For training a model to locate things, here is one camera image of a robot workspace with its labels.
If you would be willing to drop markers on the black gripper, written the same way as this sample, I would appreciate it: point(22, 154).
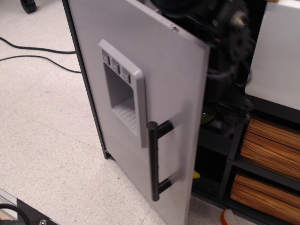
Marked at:
point(224, 95)

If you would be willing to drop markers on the black bar door handle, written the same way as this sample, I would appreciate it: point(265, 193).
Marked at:
point(155, 132)

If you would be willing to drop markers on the grey toy fridge door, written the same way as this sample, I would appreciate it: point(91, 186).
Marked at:
point(174, 64)

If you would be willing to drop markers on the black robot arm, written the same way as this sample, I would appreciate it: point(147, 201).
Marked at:
point(224, 26)

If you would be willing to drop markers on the green plate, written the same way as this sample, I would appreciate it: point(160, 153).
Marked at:
point(208, 114)

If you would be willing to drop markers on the white toy sink front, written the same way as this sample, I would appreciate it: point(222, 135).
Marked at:
point(275, 67)

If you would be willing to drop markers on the upper wooden drawer bin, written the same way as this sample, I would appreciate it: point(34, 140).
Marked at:
point(273, 146)

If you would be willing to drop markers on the wooden drawer bin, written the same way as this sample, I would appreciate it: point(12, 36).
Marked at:
point(273, 146)
point(266, 198)

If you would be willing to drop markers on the yellow toy banana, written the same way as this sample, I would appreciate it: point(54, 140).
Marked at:
point(196, 175)

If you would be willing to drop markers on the grey water dispenser panel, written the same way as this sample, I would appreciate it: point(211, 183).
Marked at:
point(126, 89)

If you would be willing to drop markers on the lower wooden drawer bin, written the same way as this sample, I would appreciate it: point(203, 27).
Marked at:
point(266, 198)

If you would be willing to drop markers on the orange white object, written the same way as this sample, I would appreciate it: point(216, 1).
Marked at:
point(228, 218)

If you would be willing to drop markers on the black caster wheel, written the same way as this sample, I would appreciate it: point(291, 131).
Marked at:
point(29, 6)

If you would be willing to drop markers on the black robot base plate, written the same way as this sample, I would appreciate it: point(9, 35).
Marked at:
point(35, 217)

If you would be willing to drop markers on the aluminium rail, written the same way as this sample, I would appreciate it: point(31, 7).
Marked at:
point(6, 198)

